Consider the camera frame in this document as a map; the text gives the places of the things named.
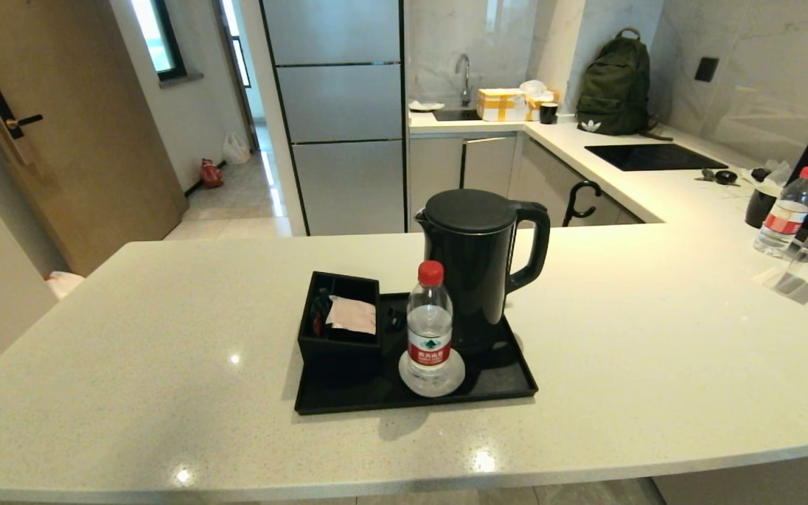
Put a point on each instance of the white box with yellow tape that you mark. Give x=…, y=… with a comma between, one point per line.
x=501, y=105

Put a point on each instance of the silver refrigerator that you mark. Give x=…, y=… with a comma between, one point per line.
x=341, y=105

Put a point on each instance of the crumpled white bag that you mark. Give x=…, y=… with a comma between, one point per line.
x=534, y=88

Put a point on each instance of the dark green backpack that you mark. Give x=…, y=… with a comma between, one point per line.
x=616, y=85

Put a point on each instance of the white trash bag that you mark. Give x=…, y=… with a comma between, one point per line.
x=66, y=284

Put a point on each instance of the crumpled clear plastic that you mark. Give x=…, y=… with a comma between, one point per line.
x=779, y=173

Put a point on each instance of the bunch of keys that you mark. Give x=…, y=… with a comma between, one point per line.
x=705, y=174

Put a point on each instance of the black kitchen sink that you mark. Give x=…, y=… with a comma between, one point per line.
x=455, y=115

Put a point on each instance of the black electric kettle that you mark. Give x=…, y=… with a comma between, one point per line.
x=474, y=273

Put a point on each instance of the grey kitchen base cabinet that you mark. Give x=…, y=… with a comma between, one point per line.
x=488, y=182

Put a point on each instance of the black serving tray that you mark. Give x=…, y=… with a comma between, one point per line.
x=348, y=396

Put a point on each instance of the white dish cloth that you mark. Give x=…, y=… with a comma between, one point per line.
x=426, y=106

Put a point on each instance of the black organizer box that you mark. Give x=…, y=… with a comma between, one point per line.
x=337, y=358

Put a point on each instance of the brown wooden door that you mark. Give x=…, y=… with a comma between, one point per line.
x=95, y=140

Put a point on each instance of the red bag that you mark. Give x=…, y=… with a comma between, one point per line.
x=211, y=174

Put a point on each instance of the black induction cooktop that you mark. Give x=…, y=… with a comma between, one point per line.
x=654, y=157

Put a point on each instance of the water bottle with mountain logo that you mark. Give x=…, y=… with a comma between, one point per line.
x=429, y=340

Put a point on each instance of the small black cup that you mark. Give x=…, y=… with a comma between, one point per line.
x=548, y=113

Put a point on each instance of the plain red cap water bottle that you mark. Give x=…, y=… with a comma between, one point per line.
x=787, y=219

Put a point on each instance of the chrome kitchen faucet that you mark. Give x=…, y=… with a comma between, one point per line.
x=465, y=79

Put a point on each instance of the white plastic bag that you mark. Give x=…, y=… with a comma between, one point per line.
x=236, y=149

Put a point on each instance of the black mug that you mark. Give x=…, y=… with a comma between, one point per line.
x=759, y=208

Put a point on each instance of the small black gadget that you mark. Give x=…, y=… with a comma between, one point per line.
x=759, y=173

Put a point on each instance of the small black round object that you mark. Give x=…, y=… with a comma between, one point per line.
x=726, y=177

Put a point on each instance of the dark framed window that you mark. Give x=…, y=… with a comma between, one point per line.
x=158, y=35

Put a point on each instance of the black wall socket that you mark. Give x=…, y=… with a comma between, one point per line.
x=706, y=69

